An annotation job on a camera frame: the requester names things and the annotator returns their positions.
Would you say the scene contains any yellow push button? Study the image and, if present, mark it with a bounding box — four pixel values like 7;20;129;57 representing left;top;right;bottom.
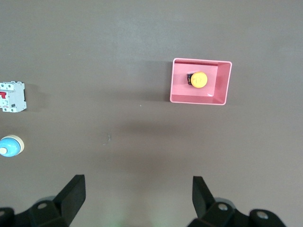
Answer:
187;71;208;89

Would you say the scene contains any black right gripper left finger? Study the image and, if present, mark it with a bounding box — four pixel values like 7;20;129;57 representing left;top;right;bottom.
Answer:
0;174;86;227

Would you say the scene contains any blue call bell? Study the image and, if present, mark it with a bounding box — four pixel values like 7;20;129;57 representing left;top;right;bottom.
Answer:
0;134;25;158

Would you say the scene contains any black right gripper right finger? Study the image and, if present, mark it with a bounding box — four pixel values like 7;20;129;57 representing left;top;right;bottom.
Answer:
187;175;286;227

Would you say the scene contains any pink plastic box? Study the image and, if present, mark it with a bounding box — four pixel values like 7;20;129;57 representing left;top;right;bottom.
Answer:
169;58;233;107

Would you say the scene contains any white circuit breaker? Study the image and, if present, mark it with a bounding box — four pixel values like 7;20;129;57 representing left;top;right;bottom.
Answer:
0;81;27;114

